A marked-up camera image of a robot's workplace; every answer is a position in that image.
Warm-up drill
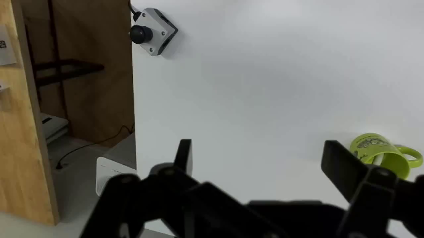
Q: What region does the lime green plastic mug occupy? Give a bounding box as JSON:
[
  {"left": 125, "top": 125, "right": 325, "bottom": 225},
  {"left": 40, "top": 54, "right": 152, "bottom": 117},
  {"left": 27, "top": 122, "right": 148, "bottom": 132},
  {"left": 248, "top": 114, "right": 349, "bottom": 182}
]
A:
[{"left": 349, "top": 132, "right": 424, "bottom": 180}]

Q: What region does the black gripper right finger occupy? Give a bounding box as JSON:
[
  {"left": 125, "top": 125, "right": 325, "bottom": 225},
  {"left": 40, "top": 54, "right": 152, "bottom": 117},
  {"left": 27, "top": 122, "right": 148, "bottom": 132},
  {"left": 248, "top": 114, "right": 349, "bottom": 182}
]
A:
[{"left": 321, "top": 138, "right": 424, "bottom": 238}]

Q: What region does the white paper label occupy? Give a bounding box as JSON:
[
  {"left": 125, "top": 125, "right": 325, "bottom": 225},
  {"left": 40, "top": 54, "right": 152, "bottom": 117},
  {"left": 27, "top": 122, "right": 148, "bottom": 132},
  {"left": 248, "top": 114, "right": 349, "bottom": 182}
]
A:
[{"left": 0, "top": 24, "right": 20, "bottom": 68}]

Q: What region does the black metal shelf bracket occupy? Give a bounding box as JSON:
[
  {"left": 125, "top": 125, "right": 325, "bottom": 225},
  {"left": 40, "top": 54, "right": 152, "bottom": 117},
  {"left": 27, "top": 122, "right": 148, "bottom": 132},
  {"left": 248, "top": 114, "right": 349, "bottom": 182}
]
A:
[{"left": 32, "top": 58, "right": 107, "bottom": 87}]

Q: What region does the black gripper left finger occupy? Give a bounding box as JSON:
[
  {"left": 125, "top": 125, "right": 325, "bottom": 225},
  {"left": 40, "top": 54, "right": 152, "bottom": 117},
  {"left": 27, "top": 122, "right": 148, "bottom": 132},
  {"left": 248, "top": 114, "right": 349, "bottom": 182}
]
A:
[{"left": 79, "top": 138, "right": 284, "bottom": 238}]

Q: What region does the white flat device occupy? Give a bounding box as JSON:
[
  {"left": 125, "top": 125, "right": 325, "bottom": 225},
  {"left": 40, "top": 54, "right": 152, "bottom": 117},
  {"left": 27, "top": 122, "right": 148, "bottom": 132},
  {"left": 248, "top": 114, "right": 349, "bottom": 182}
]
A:
[{"left": 40, "top": 112, "right": 71, "bottom": 145}]

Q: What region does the white rectangular box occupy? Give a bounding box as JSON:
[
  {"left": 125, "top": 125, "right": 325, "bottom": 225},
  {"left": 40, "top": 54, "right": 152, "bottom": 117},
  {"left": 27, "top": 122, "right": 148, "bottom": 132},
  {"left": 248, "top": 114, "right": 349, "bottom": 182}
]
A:
[{"left": 95, "top": 154, "right": 140, "bottom": 198}]

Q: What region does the light wooden panel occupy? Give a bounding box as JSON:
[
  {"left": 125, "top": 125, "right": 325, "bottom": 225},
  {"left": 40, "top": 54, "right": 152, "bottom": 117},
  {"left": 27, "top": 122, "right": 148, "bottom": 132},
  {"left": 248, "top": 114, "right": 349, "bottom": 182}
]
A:
[{"left": 0, "top": 0, "right": 61, "bottom": 225}]

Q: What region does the silver box camera black lens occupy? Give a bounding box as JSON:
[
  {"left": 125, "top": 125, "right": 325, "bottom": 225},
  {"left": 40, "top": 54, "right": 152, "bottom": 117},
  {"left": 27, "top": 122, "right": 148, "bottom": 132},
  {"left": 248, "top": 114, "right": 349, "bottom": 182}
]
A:
[{"left": 129, "top": 6, "right": 179, "bottom": 56}]

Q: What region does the thin black cable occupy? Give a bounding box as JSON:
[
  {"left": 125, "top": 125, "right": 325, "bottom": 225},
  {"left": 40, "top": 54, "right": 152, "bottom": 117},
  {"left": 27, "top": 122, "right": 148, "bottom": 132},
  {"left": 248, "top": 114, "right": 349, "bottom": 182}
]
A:
[{"left": 55, "top": 124, "right": 136, "bottom": 170}]

